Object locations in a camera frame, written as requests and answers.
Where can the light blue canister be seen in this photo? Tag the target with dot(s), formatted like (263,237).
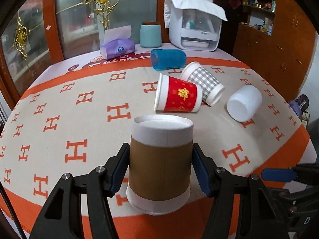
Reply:
(150,35)

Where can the grey checked paper cup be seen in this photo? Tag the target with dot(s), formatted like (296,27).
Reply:
(212,89)

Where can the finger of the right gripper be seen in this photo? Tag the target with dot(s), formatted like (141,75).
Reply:
(278,175)

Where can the blue plastic cup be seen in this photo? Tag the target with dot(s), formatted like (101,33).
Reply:
(164,59)

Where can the white plastic cup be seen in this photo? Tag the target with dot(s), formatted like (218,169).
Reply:
(244,103)

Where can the red paper cup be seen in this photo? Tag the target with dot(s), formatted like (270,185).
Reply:
(176,95)

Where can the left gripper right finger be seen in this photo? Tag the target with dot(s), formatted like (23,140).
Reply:
(259,216)

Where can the white cloth on appliance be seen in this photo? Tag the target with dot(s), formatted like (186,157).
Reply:
(200,5)

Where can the dark wooden shelf cabinet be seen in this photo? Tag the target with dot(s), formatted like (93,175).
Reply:
(276,39)

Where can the purple tissue pack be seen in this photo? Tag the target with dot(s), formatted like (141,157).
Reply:
(117,42)

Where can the white countertop appliance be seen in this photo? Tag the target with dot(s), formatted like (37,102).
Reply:
(192,29)

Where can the orange beige H-pattern tablecloth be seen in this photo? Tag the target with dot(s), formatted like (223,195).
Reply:
(80,111)

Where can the wooden glass door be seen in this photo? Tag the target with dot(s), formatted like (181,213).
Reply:
(36,34)

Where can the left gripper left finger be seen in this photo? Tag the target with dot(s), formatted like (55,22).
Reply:
(60,216)

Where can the brown paper cup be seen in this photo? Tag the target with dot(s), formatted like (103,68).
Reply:
(160,163)

